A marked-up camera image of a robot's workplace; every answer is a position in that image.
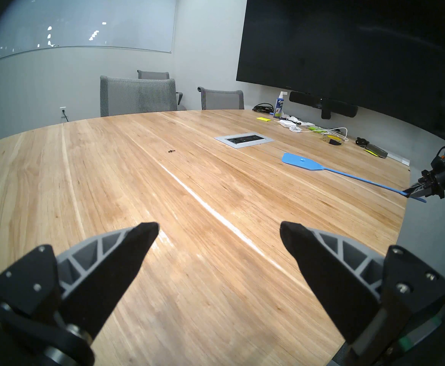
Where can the low gray mesh office chair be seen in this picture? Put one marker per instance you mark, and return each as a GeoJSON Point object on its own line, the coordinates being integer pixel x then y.
{"type": "Point", "coordinates": [222, 100]}

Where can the white power adapter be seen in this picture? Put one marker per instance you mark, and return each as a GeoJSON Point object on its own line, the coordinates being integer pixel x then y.
{"type": "Point", "coordinates": [286, 122]}

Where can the blue plastic fly swatter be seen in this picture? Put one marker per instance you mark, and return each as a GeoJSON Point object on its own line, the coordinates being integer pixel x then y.
{"type": "Point", "coordinates": [302, 161]}

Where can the small yellow folded note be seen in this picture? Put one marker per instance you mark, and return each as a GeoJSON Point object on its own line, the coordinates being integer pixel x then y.
{"type": "Point", "coordinates": [370, 152]}

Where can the whiteboard cleaner spray bottle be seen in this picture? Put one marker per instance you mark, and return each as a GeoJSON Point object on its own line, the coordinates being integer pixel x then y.
{"type": "Point", "coordinates": [279, 108]}

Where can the black yellow tape roll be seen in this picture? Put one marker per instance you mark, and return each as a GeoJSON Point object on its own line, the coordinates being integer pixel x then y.
{"type": "Point", "coordinates": [335, 141]}

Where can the black video sound bar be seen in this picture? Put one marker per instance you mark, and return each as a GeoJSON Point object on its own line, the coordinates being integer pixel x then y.
{"type": "Point", "coordinates": [310, 99]}

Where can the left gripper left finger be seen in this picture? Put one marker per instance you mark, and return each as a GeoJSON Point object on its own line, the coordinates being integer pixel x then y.
{"type": "Point", "coordinates": [104, 277]}

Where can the wide gray mesh office chair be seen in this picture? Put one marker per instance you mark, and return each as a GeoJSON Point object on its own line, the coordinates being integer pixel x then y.
{"type": "Point", "coordinates": [138, 96]}

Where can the gray swivel chair with armrests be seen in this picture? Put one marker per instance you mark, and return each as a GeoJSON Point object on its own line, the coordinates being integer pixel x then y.
{"type": "Point", "coordinates": [153, 75]}

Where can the large glass wall whiteboard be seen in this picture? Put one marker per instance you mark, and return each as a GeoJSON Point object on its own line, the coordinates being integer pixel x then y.
{"type": "Point", "coordinates": [93, 18]}

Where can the large black wall television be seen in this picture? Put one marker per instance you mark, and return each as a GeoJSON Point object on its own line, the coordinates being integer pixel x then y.
{"type": "Point", "coordinates": [340, 37]}

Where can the white crumpled cloth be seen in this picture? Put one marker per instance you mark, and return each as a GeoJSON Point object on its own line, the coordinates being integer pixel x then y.
{"type": "Point", "coordinates": [306, 123]}

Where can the silver table power outlet box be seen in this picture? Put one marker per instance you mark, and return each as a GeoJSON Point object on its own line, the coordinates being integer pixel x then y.
{"type": "Point", "coordinates": [245, 139]}

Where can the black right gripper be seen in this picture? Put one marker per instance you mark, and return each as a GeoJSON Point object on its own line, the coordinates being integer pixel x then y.
{"type": "Point", "coordinates": [437, 180]}

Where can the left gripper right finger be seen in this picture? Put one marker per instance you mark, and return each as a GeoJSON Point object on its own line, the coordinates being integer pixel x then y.
{"type": "Point", "coordinates": [333, 281]}

